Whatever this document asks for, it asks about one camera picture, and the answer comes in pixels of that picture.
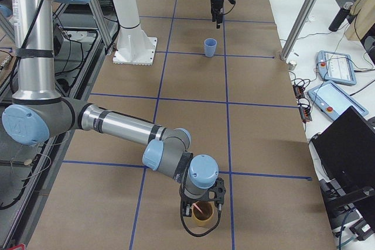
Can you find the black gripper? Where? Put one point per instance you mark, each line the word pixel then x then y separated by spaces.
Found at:
pixel 216 4
pixel 186 209

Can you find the blue plastic cup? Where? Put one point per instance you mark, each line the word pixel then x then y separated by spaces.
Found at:
pixel 210 45

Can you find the tan wooden cup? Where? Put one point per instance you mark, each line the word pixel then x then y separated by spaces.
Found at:
pixel 203 220

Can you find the teach pendant with paper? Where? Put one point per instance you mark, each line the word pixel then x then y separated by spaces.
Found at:
pixel 336 67

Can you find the teach pendant with screen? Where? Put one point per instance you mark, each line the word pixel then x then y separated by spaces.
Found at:
pixel 333 100

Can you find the black laptop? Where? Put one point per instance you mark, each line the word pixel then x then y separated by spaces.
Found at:
pixel 346 151

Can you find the white camera stand pillar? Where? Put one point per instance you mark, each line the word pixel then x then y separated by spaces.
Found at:
pixel 133 45

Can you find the aluminium frame post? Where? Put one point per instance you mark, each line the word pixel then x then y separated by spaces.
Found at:
pixel 296 29

